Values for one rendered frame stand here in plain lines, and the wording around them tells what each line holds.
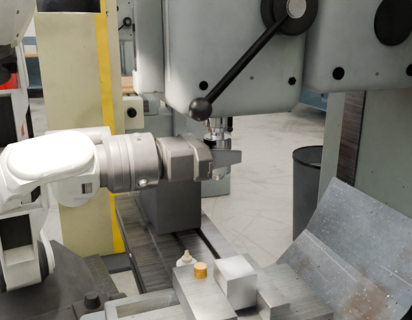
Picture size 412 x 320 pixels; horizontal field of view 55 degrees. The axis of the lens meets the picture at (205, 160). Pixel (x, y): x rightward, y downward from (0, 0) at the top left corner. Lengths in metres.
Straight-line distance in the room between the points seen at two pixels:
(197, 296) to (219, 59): 0.36
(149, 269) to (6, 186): 0.44
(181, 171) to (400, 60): 0.36
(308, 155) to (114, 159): 2.39
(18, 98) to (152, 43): 0.63
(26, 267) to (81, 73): 1.23
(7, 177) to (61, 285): 1.01
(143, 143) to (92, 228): 2.03
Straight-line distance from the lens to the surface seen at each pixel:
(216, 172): 0.65
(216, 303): 0.64
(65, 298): 1.48
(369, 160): 0.92
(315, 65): 0.58
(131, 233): 1.06
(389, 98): 0.87
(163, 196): 0.99
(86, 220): 2.57
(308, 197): 2.60
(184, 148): 0.60
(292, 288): 0.75
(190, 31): 0.51
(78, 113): 2.35
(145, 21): 0.58
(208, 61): 0.52
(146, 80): 0.58
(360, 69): 0.61
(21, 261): 1.38
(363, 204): 0.93
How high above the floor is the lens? 1.43
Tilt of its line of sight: 19 degrees down
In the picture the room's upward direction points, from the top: straight up
